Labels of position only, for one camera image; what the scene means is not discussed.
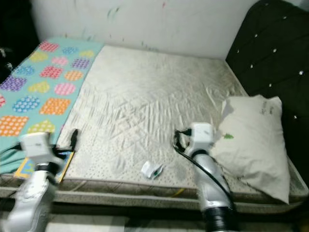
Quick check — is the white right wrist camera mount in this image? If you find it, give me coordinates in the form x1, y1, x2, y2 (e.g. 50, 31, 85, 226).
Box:
191, 122, 214, 153

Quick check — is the white written paper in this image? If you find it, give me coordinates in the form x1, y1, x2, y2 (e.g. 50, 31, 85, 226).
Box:
141, 161, 164, 179

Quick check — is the dark tufted headboard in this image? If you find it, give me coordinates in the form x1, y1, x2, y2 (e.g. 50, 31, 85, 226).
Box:
225, 0, 309, 141

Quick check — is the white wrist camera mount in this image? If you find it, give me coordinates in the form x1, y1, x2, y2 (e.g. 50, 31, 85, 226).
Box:
191, 122, 214, 153
19, 132, 56, 164

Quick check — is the beige pillow with small print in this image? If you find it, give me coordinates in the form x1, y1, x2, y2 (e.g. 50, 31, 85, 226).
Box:
210, 95, 297, 203

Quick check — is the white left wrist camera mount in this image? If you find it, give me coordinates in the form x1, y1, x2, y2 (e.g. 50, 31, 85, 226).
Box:
19, 132, 56, 164

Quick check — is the colourful children's picture book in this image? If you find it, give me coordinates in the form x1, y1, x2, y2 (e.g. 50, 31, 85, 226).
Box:
14, 151, 74, 183

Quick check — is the beige quilted mattress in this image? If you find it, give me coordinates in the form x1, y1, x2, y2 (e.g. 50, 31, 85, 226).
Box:
0, 45, 309, 216

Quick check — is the black bag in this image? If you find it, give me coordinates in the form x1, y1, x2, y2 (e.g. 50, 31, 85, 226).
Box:
0, 46, 14, 83

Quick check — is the dark bed frame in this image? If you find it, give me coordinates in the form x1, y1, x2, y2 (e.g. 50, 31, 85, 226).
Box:
0, 193, 309, 232

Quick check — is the teal blanket with colourful shapes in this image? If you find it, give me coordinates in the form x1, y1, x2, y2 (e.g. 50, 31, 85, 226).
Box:
0, 38, 104, 174

